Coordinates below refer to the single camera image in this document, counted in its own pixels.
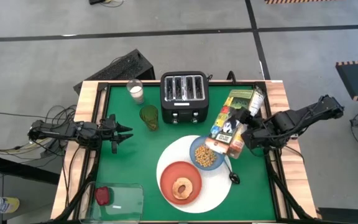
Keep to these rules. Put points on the yellow cereal balls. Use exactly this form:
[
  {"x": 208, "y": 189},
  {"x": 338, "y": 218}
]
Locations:
[{"x": 205, "y": 155}]

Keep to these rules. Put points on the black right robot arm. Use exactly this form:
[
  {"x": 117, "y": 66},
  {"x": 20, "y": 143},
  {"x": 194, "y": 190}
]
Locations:
[{"x": 306, "y": 115}]

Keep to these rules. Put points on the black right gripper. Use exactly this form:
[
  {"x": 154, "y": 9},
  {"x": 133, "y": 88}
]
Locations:
[{"x": 261, "y": 133}]

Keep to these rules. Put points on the black four-slot toaster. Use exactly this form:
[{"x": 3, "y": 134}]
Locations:
[{"x": 183, "y": 109}]

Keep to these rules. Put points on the clear plastic container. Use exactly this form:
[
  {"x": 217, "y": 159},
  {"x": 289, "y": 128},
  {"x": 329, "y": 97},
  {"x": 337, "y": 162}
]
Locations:
[{"x": 126, "y": 202}]

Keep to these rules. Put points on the light blue bowl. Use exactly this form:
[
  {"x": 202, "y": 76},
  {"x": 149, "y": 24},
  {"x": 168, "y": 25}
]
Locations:
[{"x": 194, "y": 149}]

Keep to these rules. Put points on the red apple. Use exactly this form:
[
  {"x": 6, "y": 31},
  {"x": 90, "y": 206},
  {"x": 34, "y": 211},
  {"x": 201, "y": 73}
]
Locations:
[{"x": 102, "y": 196}]

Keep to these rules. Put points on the black spoon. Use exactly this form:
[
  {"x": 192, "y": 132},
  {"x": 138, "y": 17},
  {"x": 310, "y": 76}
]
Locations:
[{"x": 235, "y": 178}]

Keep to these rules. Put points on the glass of milk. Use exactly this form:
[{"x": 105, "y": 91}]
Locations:
[{"x": 136, "y": 91}]

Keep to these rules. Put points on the black textured case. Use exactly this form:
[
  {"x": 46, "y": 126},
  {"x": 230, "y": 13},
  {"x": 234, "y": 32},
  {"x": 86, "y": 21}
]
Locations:
[{"x": 123, "y": 67}]

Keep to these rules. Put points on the orange plate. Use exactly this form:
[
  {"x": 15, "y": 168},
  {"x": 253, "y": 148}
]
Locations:
[{"x": 172, "y": 177}]

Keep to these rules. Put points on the yellow white bottle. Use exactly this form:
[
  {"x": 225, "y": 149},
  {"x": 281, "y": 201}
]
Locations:
[{"x": 9, "y": 204}]

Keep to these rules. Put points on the green table mat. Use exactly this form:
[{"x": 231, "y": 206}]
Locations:
[{"x": 129, "y": 161}]

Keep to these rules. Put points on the black frame strut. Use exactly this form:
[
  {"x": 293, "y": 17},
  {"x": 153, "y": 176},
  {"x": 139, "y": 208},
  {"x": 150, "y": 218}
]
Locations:
[
  {"x": 286, "y": 193},
  {"x": 79, "y": 186}
]

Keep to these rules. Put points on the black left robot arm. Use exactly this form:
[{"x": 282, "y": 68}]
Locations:
[{"x": 57, "y": 130}]

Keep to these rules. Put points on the black aluminium table frame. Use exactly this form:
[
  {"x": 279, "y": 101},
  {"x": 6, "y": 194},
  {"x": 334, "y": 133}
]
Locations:
[{"x": 102, "y": 99}]

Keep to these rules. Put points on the colourful cereal box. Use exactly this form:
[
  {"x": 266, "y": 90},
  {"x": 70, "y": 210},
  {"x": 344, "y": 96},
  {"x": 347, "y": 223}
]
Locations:
[{"x": 228, "y": 124}]

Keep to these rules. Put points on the large white plate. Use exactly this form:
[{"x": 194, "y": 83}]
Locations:
[{"x": 216, "y": 193}]

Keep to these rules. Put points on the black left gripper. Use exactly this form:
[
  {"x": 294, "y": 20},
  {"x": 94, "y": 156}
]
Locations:
[{"x": 112, "y": 133}]

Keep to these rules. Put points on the light wooden table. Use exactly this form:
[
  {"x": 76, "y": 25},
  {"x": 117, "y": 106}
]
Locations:
[{"x": 87, "y": 99}]

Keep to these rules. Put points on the amber green faceted tumbler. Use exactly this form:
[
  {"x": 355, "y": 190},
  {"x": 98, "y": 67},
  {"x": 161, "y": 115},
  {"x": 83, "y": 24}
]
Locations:
[{"x": 149, "y": 118}]

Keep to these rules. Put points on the halved bagel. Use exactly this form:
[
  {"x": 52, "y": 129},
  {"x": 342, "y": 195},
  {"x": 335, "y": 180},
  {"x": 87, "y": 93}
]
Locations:
[{"x": 176, "y": 188}]

